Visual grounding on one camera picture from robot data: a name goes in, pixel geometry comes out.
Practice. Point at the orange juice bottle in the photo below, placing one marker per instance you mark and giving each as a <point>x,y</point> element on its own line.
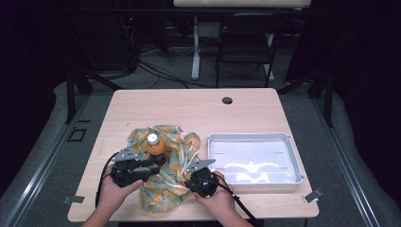
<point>154,145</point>

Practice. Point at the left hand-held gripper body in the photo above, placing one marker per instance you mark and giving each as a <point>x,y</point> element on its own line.
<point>129,170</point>

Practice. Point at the black folding chair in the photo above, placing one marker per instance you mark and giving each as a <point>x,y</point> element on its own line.
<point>249,38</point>

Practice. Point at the person's right hand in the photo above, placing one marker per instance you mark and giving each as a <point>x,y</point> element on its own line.
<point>222,198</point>

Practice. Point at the white desk leg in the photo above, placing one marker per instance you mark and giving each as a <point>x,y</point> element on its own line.
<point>196,56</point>

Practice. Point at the grey tape piece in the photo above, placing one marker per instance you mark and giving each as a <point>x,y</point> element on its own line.
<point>74,199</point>
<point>313,195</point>

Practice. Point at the person's left hand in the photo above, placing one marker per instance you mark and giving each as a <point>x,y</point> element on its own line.
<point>113,195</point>

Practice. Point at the white metal tray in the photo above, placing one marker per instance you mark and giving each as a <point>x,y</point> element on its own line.
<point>255,157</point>

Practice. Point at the fruit print fabric bag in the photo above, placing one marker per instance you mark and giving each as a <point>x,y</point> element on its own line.
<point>176,151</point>

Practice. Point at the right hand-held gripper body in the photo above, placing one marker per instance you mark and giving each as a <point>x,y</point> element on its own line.
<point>201,184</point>

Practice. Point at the aluminium floor rail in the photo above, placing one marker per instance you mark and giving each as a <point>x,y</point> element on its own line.
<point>38,175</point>
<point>352,176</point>

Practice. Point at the black metal stand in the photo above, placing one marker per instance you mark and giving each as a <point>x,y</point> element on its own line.
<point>71,94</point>
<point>328,94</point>

